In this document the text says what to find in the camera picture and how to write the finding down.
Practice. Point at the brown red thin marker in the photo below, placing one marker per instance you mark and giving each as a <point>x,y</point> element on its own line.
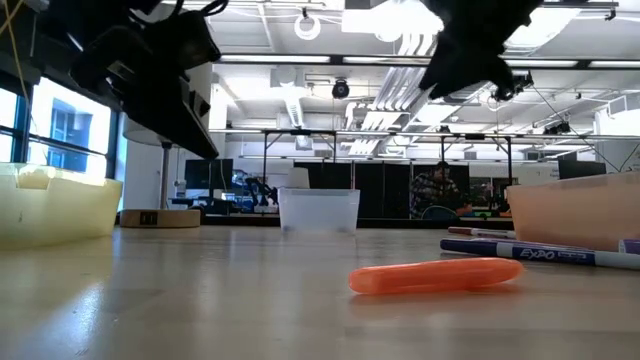
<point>485,232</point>

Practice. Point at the black computer monitor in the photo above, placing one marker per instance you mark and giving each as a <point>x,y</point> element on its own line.
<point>207,175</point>

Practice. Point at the orange highlighter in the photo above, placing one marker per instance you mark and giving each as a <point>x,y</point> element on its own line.
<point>435,276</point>

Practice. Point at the black background robot arm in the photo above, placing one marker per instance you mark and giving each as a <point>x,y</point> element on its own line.
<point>265,192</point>

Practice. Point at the teal chair back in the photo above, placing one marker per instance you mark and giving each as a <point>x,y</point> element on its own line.
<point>440,214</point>

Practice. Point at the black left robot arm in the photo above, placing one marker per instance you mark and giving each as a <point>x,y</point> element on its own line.
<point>90,20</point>

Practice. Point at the yellow plastic bin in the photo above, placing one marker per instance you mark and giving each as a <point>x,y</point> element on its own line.
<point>60,215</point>

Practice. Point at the orange plastic bin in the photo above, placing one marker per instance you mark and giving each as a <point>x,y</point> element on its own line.
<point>575,215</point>

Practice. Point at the short purple marker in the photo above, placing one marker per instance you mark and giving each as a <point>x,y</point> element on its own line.
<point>550,244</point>

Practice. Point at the black ceiling spotlight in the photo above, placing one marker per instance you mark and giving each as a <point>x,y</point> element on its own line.
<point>520,82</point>
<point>562,128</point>

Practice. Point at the black ceiling dome camera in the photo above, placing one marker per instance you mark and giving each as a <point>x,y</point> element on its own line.
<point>340,90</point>

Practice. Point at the purple Expo thin marker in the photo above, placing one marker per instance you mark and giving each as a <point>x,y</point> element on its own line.
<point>550,256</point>

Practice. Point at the black background metal frame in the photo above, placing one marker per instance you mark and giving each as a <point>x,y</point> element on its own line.
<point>300,132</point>

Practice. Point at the person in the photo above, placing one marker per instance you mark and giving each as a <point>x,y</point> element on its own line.
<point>432,190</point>

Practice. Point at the white shade wooden base lamp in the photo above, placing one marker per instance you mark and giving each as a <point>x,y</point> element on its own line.
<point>180,218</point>

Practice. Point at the clear plastic bin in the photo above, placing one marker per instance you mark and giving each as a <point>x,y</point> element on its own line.
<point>318,210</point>

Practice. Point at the purple highlighter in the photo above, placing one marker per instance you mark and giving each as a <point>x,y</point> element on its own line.
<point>631,247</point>

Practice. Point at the black partition panels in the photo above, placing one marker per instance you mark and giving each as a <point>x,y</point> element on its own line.
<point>380,190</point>

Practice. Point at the wide black monitor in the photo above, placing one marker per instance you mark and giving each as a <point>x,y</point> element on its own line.
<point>580,170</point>

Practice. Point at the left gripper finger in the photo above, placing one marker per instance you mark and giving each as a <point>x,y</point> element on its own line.
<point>201,104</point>
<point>175,120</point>

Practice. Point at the white cylindrical container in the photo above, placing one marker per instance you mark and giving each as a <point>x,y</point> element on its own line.
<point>299,179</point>

